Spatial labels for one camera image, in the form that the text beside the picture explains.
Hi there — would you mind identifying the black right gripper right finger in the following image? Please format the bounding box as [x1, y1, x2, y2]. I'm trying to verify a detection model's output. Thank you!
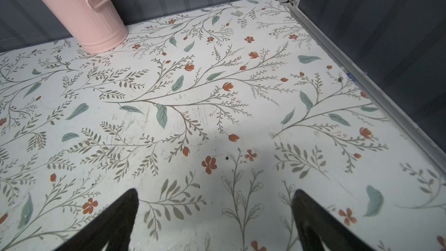
[292, 189, 372, 251]

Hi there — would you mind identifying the pink metal pen bucket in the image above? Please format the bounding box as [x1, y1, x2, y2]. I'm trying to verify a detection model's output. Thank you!
[41, 0, 128, 53]

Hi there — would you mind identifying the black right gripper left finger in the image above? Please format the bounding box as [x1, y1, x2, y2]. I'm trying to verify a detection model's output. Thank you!
[57, 188, 139, 251]

